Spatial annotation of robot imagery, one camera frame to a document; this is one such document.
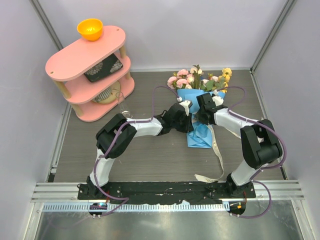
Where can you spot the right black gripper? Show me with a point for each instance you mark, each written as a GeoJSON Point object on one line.
{"type": "Point", "coordinates": [198, 116]}

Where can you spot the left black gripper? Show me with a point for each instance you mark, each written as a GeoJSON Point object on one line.
{"type": "Point", "coordinates": [188, 127]}

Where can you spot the blue wrapping paper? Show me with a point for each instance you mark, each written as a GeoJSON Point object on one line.
{"type": "Point", "coordinates": [201, 136]}

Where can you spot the beige printed ribbon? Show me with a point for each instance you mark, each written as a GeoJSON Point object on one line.
{"type": "Point", "coordinates": [217, 155]}

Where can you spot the flower bouquet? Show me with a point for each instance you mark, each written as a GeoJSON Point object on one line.
{"type": "Point", "coordinates": [195, 79]}

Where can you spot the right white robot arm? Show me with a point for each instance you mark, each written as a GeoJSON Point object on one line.
{"type": "Point", "coordinates": [260, 143]}

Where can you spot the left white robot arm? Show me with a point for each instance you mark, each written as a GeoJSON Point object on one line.
{"type": "Point", "coordinates": [114, 138]}

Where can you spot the clear glass vase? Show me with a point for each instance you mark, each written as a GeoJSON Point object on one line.
{"type": "Point", "coordinates": [123, 108]}

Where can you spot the pink three-tier shelf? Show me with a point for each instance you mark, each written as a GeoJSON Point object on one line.
{"type": "Point", "coordinates": [67, 67]}

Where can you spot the orange plastic bowl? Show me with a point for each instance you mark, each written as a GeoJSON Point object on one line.
{"type": "Point", "coordinates": [90, 29]}

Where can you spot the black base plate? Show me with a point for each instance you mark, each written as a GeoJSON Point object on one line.
{"type": "Point", "coordinates": [164, 192]}

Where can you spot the slotted cable duct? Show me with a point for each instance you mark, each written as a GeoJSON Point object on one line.
{"type": "Point", "coordinates": [92, 207]}

